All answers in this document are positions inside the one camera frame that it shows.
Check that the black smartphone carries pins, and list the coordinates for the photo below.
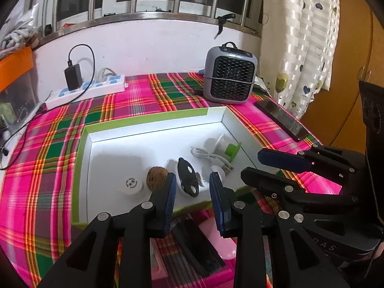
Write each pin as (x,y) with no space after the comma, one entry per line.
(283,120)

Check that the black and white oval device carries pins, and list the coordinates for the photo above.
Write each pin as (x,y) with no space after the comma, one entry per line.
(187,177)

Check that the pile of white bags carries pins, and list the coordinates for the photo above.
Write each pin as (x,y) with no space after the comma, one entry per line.
(19,31)

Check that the white power strip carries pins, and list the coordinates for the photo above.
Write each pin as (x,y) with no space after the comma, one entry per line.
(90,91)

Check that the white and green suction tool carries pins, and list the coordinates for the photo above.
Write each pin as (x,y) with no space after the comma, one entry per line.
(231,151)

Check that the wooden cabinet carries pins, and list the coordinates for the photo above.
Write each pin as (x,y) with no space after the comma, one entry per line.
(345,81)

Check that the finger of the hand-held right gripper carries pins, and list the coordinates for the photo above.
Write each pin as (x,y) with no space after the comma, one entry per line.
(282,159)
(267,181)

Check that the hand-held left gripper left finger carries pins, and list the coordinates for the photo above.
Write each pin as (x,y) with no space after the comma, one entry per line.
(169,198)

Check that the plaid tablecloth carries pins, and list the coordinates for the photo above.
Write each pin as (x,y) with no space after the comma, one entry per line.
(45,168)

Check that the grey portable heater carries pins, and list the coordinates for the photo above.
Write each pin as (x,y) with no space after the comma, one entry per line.
(229,75)

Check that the green and white cardboard box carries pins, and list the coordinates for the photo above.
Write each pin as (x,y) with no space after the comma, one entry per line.
(120,150)

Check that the white patterned curtain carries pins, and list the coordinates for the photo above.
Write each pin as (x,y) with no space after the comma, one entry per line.
(294,36)

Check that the brown walnut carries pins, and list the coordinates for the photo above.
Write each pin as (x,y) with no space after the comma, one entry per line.
(156,178)

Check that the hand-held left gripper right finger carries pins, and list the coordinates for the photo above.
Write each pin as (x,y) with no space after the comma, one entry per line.
(216,204)

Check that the clear bin with orange lid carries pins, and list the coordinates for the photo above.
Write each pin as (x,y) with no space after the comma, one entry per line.
(15,75)

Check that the black charger adapter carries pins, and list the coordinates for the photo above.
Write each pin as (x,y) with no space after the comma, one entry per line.
(73,77)

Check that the pink case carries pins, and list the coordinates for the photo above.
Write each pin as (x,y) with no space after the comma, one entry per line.
(220,246)

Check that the white round jar lid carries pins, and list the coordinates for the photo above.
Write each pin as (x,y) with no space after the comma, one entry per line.
(129,184)

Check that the small pink device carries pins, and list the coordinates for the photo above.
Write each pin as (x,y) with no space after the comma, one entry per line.
(157,261)

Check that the black rectangular device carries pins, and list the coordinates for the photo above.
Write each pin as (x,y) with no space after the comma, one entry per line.
(195,246)

